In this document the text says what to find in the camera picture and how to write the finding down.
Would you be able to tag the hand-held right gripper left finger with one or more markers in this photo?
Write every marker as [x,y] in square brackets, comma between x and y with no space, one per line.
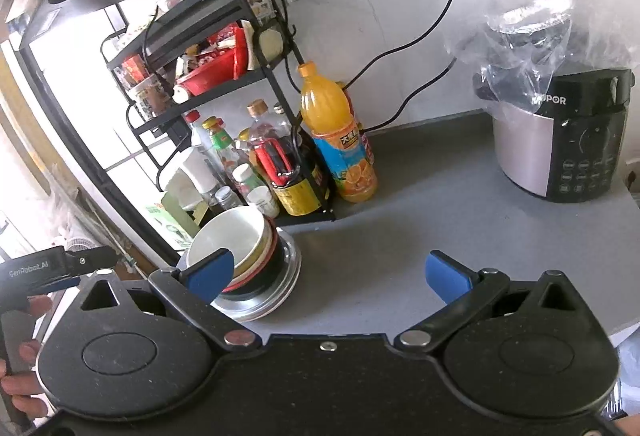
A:
[212,275]

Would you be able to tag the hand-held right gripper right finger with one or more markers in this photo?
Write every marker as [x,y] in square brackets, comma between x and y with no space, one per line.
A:
[447,275]

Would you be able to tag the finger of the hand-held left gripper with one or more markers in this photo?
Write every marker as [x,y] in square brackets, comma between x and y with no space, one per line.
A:
[92,258]
[60,285]

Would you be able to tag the white bowl with outer print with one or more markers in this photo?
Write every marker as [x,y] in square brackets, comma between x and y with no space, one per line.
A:
[237,236]

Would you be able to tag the red and black bowl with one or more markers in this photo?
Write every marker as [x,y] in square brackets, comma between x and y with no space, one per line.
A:
[260,283]

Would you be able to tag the plain cream bowl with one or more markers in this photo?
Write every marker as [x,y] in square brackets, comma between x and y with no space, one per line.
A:
[268,243]

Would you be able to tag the white plate with flower print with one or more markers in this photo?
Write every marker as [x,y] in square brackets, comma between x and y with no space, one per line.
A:
[280,308]

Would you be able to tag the person's left hand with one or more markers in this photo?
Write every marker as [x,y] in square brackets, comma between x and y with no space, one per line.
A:
[25,391]

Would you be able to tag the white fan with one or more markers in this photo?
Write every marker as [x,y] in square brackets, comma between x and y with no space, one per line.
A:
[80,246]

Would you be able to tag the green cardboard box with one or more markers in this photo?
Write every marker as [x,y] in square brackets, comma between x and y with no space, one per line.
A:
[172,221]

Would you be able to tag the clear spice jar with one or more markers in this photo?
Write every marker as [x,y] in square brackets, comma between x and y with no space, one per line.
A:
[227,200]

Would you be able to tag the white seasoning jar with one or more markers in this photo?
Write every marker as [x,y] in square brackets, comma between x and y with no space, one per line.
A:
[265,207]

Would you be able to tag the white-top oil dispenser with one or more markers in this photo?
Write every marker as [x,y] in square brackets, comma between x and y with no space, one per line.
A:
[195,176]

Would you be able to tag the green-cap sauce bottle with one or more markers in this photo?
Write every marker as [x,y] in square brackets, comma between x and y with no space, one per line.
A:
[225,150]

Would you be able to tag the white bottle with red cap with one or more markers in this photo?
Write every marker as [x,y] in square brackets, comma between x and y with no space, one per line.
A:
[196,130]

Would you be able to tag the clear jar on shelf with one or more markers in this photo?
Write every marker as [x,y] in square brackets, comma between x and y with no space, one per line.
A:
[145,98]

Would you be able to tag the silver and black pressure cooker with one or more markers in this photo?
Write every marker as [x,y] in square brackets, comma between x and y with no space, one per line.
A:
[565,150]

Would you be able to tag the orange juice bottle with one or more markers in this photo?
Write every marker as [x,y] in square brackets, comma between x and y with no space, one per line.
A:
[340,140]

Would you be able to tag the red plastic basket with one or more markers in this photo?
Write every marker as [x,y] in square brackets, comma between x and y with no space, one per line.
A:
[210,73]

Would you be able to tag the black metal shelf rack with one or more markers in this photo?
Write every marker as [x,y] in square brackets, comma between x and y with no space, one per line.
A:
[280,80]

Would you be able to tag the hanging mesh bag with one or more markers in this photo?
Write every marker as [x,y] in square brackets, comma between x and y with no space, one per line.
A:
[270,40]

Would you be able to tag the clear plastic bag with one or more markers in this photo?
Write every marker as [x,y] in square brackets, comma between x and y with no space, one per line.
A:
[530,40]

